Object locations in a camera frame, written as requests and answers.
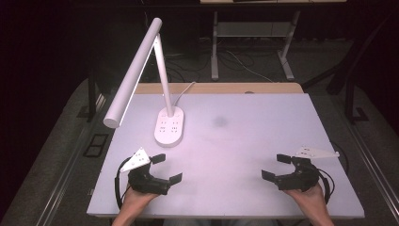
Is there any black metal stand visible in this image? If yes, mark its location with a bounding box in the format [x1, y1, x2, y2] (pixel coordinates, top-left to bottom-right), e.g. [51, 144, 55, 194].
[301, 13, 394, 124]
[76, 70, 106, 123]

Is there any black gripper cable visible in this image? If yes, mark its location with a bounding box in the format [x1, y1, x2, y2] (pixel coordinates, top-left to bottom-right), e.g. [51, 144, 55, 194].
[114, 155, 132, 211]
[317, 169, 336, 205]

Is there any white table mat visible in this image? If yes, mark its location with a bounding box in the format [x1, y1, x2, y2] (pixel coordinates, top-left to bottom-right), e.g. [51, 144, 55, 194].
[87, 92, 366, 219]

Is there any person's right hand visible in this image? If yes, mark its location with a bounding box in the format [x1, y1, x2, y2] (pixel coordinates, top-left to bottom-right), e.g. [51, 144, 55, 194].
[282, 183, 329, 218]

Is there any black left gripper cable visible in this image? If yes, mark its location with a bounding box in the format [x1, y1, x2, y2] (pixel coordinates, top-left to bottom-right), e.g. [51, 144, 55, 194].
[114, 155, 132, 211]

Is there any white metal desk frame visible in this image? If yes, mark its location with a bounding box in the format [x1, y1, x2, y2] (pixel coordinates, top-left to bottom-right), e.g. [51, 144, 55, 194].
[210, 10, 301, 82]

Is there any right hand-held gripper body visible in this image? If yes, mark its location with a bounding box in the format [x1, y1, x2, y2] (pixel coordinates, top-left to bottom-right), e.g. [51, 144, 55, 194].
[277, 146, 341, 193]

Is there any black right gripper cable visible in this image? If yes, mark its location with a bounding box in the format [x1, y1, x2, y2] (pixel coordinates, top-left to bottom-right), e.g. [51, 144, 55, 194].
[317, 169, 336, 205]

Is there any person's left hand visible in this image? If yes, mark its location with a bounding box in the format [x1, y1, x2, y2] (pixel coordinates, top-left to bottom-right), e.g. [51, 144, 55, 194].
[120, 186, 160, 216]

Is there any white cable on floor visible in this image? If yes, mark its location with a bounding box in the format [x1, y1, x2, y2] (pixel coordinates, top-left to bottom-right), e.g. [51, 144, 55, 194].
[225, 50, 275, 84]

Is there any white desk lamp with socket base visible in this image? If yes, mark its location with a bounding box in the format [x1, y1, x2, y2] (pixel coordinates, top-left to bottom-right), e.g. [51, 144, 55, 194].
[103, 17, 185, 149]

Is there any white lamp cable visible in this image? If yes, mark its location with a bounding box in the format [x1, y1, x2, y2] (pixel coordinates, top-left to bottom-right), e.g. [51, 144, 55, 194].
[173, 81, 197, 108]

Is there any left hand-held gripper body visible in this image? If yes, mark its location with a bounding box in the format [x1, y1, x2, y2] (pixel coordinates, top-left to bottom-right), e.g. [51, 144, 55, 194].
[120, 147, 172, 196]

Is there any black frame on floor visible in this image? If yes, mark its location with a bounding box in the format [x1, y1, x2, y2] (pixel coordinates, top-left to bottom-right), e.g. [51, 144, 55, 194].
[82, 133, 110, 158]

